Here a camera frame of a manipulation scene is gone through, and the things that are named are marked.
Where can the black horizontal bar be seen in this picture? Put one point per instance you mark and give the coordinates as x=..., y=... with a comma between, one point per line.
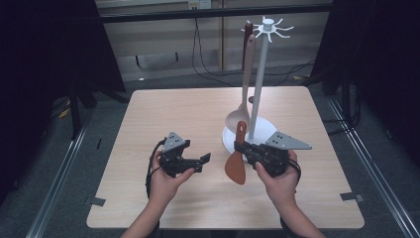
x=165, y=15

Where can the wall power outlet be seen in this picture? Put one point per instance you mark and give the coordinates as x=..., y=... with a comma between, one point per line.
x=199, y=4

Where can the black metal stand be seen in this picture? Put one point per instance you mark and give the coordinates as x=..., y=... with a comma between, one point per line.
x=75, y=109

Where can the person's left hand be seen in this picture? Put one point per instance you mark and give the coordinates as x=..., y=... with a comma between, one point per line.
x=163, y=188

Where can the person's right hand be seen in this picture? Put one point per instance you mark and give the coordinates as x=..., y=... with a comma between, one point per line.
x=282, y=188

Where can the metal floor rail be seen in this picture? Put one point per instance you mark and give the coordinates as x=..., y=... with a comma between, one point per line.
x=56, y=188
x=373, y=178

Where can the black curtain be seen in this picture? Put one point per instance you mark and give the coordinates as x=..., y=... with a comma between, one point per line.
x=39, y=66
x=379, y=49

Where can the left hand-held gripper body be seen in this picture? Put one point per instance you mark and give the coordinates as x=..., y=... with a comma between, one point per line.
x=173, y=143

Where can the beige silicone spoon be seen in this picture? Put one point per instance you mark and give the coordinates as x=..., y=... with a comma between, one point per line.
x=246, y=82

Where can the grey tape marker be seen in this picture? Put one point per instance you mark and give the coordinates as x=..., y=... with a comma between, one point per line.
x=95, y=201
x=351, y=197

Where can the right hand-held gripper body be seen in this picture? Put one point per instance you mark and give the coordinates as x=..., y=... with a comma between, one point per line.
x=274, y=158

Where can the white utensil rack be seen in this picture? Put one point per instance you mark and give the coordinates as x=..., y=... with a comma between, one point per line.
x=261, y=66

